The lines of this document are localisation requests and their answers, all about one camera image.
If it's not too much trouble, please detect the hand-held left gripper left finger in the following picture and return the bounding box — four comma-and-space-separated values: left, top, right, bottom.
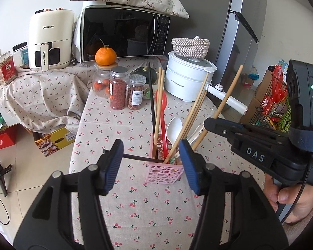
13, 139, 125, 250

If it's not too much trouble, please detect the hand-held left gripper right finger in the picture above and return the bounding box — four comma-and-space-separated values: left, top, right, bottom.
179, 139, 289, 250

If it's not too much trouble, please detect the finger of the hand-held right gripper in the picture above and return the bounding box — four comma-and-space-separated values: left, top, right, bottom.
204, 117, 244, 143

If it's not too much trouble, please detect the pink utensil basket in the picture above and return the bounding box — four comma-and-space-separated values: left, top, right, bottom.
145, 133, 184, 184

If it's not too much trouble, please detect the black chopstick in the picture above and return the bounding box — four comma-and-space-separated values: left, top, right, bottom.
121, 154, 154, 160
148, 62, 157, 160

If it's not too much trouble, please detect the wooden chopstick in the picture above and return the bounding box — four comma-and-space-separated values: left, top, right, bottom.
169, 90, 208, 162
163, 73, 210, 164
155, 67, 163, 136
156, 69, 166, 141
192, 65, 244, 153

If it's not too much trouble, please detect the white plastic spoon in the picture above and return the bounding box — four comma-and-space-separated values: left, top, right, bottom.
165, 117, 183, 159

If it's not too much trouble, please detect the red plastic spoon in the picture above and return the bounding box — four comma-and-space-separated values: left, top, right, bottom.
155, 92, 170, 160

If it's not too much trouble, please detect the person's right hand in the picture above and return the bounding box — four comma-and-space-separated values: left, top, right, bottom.
264, 173, 313, 224

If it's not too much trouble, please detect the clear plastic wrapper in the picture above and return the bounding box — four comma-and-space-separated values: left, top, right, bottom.
186, 124, 212, 151

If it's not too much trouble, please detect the leafy green vegetable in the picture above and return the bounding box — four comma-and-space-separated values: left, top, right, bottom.
275, 104, 293, 133

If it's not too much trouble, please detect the red snack packet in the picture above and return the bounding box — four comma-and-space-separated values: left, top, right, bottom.
261, 95, 279, 114
273, 65, 289, 102

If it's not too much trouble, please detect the small cardboard box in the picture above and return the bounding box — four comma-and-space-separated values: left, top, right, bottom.
241, 97, 263, 123

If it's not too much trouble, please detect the blue white carton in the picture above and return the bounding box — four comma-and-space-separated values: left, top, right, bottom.
278, 60, 290, 76

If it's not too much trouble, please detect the large cardboard box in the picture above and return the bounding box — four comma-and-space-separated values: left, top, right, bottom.
254, 69, 277, 102

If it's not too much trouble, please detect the cherry print tablecloth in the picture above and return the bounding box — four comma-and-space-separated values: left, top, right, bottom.
0, 56, 266, 250

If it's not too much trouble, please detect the white electric pot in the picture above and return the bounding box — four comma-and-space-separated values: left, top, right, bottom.
164, 51, 248, 115

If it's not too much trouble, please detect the yellow printed carton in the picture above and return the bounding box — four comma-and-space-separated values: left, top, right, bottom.
33, 127, 77, 157

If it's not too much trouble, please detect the red goji berry jar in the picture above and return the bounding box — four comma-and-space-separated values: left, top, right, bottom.
109, 66, 128, 110

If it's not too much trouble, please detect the jar with white label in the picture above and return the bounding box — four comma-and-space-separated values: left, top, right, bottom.
127, 74, 144, 110

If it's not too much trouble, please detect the clear glass jar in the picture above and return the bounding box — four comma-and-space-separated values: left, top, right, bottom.
92, 62, 119, 99

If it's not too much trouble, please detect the dark green squash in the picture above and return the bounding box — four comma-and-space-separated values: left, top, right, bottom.
130, 66, 157, 84

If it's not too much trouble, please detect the grey refrigerator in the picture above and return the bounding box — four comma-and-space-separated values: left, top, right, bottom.
156, 0, 268, 86

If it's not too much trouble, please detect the orange with stem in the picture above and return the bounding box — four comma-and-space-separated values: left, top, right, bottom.
95, 39, 117, 66

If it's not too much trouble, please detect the red gift box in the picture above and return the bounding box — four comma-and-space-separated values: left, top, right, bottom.
0, 129, 17, 151

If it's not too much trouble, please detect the black microwave oven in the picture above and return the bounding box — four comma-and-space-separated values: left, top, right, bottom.
78, 4, 171, 63

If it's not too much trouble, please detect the black lidded container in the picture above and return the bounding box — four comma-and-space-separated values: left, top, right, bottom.
13, 42, 30, 69

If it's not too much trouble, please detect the red label nut jar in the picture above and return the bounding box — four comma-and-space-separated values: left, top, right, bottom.
0, 51, 17, 85

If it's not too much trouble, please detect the cream air fryer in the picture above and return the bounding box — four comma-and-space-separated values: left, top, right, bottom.
28, 7, 76, 71

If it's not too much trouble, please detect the black wire rack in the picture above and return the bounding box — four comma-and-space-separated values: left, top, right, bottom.
240, 75, 293, 133

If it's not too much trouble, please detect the woven rope basket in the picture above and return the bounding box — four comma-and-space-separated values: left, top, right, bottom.
171, 37, 210, 59

